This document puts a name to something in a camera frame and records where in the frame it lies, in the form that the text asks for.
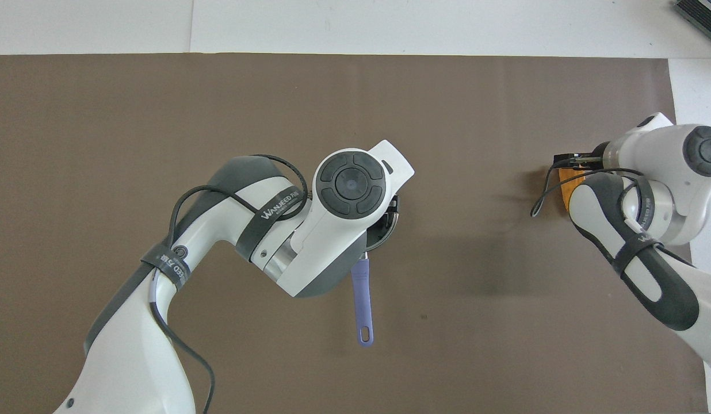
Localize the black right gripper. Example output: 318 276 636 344
553 151 606 168

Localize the yellow corn cob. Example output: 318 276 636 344
558 166 587 205

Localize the brown table mat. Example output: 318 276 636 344
0 53 708 414

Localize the dark ribbed object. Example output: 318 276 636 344
675 0 711 32

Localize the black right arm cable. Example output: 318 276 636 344
531 166 644 218

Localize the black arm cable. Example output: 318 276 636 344
150 154 309 414
531 166 644 218

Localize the dark blue pot with handle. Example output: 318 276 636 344
351 198 400 347

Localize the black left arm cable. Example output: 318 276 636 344
150 154 309 414

